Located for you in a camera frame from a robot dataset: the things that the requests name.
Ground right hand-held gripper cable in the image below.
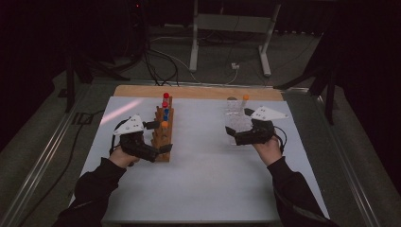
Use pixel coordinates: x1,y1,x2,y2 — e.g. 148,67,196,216
273,126,288,154

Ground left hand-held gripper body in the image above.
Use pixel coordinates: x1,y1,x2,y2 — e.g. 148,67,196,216
113,113,161,164

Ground white table mat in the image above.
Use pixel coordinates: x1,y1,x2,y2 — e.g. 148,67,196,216
69,96,331,223

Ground thin black floor cable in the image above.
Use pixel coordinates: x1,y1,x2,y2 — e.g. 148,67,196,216
18,108,107,227

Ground person's right hand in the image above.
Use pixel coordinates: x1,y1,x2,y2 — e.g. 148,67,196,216
252,136,284,167

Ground white floor cable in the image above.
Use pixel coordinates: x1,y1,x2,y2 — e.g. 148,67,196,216
148,36,239,86

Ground white metal stand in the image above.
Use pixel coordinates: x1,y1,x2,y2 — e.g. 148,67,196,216
188,0,282,78

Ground person's left hand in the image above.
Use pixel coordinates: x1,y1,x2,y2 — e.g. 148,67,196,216
108,146,140,169

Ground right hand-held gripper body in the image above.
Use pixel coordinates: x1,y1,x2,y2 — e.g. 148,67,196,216
235,106,289,147

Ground black tripod stand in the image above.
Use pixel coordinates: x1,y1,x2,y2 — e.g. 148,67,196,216
64,46,131,114

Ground hand-held gripper cable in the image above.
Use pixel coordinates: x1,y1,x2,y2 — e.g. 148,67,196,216
273,126,288,154
109,118,131,156

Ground wooden test tube rack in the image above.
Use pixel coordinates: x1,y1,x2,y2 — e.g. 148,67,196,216
148,96,175,163

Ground aluminium floor rail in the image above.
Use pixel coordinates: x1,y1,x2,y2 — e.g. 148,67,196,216
0,84,93,227
310,91,384,227

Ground clear plastic test tube rack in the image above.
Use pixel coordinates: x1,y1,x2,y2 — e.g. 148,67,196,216
225,96,253,147

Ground black cable bundle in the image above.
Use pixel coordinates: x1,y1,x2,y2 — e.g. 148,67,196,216
138,31,181,87

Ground black stand legs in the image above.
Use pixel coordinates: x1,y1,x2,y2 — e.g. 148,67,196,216
273,41,339,126

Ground left hand-held gripper cable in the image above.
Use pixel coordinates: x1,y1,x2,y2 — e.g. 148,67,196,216
109,118,131,156

